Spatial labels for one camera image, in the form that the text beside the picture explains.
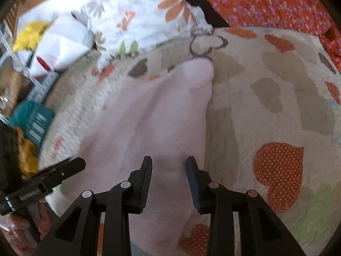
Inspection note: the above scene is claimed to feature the pink and grey knit sweater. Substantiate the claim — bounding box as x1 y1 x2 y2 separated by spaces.
61 58 214 255

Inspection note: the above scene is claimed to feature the mustard yellow striped garment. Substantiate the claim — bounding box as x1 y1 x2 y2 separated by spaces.
13 127 39 179

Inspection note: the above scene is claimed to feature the teal printed bag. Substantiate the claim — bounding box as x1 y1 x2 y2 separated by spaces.
7 100 55 155

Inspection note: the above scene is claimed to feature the teal edged flat box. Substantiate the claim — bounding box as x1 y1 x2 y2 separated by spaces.
26 71 59 103

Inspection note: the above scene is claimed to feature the heart patterned quilt bedspread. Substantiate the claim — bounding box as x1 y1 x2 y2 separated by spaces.
39 28 340 255

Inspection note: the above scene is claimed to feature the white metal shelf rack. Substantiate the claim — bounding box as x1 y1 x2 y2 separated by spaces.
1 21 40 123

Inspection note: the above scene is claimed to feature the yellow plastic bag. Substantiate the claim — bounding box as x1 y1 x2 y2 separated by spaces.
12 21 51 52

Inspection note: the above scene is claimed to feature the white plastic bag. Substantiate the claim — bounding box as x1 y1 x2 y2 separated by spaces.
28 13 95 79

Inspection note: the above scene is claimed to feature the white floral pillow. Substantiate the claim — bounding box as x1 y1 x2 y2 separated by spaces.
81 0 213 71

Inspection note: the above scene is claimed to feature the red floral blanket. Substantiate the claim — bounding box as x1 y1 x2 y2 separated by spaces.
206 0 340 68

